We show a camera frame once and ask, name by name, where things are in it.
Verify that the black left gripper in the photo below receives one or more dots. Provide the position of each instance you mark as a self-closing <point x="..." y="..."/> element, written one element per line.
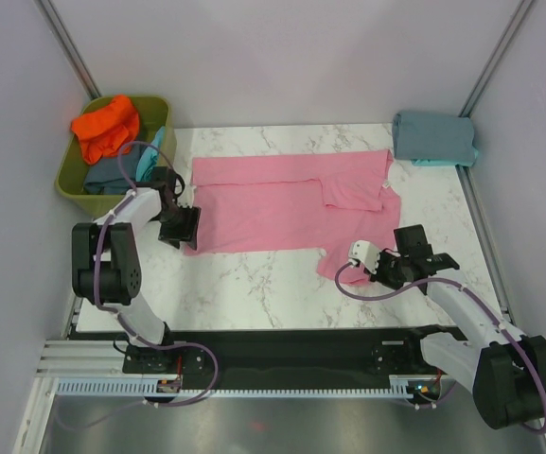
<point x="188" y="231"/>

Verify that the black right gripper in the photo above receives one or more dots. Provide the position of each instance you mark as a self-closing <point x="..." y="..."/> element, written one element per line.
<point x="378" y="276"/>

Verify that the pink t shirt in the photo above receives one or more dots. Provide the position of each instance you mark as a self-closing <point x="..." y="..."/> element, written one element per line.
<point x="296" y="202"/>

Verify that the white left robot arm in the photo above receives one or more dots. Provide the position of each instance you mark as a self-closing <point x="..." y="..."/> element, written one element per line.
<point x="106" y="270"/>

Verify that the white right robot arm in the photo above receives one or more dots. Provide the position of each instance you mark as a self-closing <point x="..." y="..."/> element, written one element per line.
<point x="480" y="331"/>

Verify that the teal t shirt in bin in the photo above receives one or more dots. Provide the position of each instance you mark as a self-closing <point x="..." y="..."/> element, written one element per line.
<point x="149" y="157"/>

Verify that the dark blue t shirt in bin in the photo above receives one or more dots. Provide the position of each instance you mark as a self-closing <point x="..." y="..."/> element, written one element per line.
<point x="109" y="176"/>

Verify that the olive green plastic bin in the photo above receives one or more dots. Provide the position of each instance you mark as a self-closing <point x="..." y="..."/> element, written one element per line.
<point x="154" y="113"/>

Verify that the orange t shirt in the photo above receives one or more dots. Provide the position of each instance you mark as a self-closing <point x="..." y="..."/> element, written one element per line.
<point x="103" y="132"/>

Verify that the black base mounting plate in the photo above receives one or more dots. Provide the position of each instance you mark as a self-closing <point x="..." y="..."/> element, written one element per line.
<point x="357" y="356"/>

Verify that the folded grey blue t shirt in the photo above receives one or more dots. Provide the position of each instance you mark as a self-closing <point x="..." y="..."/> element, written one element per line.
<point x="432" y="136"/>

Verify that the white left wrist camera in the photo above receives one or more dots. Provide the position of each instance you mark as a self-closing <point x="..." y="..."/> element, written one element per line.
<point x="187" y="198"/>

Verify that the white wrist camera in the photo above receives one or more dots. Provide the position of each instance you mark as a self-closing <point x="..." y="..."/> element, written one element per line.
<point x="187" y="198"/>
<point x="364" y="254"/>

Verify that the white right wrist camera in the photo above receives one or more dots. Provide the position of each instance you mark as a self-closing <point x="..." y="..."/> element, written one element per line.
<point x="364" y="254"/>

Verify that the light blue cable duct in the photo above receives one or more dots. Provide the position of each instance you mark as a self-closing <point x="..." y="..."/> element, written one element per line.
<point x="149" y="386"/>

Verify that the aluminium frame rail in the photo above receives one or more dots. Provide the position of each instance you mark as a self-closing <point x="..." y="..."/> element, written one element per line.
<point x="100" y="357"/>

